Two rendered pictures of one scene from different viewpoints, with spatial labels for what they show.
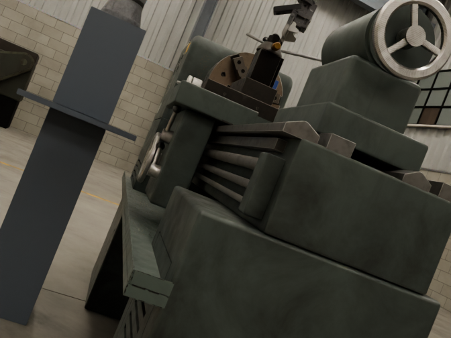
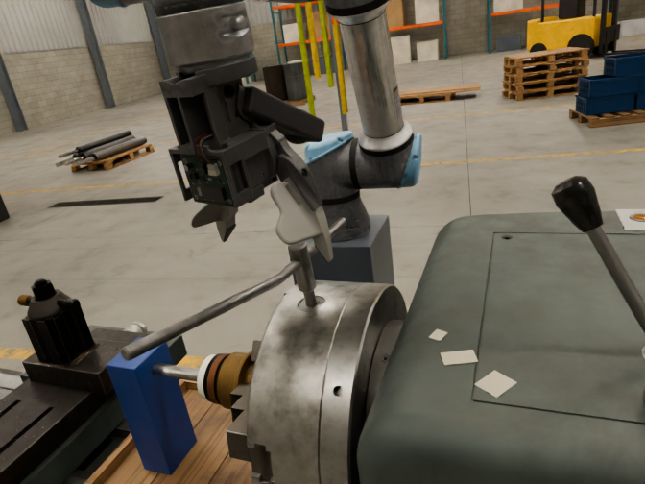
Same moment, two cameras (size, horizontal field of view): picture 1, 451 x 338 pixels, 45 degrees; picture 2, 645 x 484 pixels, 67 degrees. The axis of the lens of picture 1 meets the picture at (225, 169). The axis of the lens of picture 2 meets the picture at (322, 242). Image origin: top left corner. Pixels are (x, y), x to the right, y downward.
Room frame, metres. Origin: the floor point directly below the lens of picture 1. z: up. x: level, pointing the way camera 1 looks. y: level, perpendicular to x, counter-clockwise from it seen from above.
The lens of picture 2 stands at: (2.57, -0.39, 1.54)
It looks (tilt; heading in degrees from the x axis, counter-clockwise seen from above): 23 degrees down; 125
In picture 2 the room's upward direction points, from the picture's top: 8 degrees counter-clockwise
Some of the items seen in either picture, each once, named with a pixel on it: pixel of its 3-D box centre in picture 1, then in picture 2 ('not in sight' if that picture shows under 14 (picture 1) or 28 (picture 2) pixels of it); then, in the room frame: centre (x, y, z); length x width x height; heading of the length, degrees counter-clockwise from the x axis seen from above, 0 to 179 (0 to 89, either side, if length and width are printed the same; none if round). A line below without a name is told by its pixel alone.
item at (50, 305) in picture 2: (270, 49); (48, 302); (1.62, 0.01, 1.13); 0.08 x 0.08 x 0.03
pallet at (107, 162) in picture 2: not in sight; (113, 157); (-5.35, 4.83, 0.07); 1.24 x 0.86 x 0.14; 104
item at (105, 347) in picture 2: (250, 94); (81, 362); (1.64, 0.01, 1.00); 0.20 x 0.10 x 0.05; 11
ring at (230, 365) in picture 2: not in sight; (243, 381); (2.09, 0.02, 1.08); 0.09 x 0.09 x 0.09; 11
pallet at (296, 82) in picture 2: not in sight; (286, 84); (-5.48, 10.41, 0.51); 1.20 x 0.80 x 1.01; 13
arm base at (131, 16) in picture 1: (123, 11); (337, 210); (1.96, 0.55, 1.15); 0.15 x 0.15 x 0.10
